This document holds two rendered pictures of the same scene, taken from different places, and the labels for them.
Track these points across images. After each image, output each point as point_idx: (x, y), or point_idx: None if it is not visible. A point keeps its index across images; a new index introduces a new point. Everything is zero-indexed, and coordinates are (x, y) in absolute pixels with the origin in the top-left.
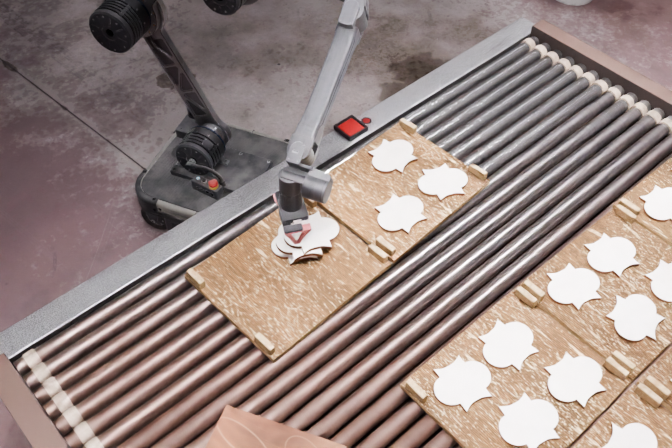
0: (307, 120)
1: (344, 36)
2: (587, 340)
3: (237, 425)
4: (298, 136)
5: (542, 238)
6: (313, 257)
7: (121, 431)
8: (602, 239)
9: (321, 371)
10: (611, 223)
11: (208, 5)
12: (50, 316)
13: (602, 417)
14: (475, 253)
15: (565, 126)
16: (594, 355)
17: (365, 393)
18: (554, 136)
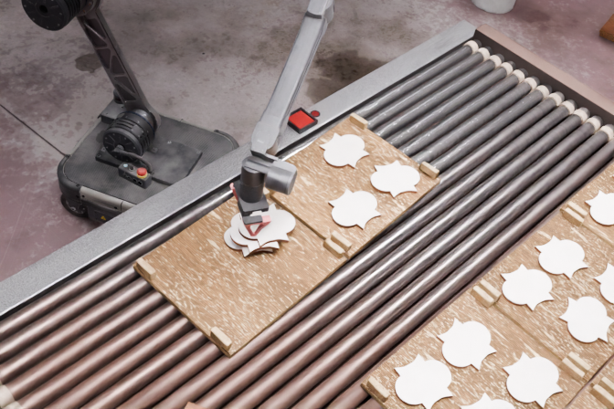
0: (272, 109)
1: (312, 26)
2: (542, 340)
3: None
4: (263, 125)
5: (492, 238)
6: (268, 250)
7: None
8: (552, 241)
9: (279, 368)
10: (559, 226)
11: None
12: None
13: None
14: (429, 251)
15: (511, 129)
16: (549, 356)
17: (325, 391)
18: (501, 138)
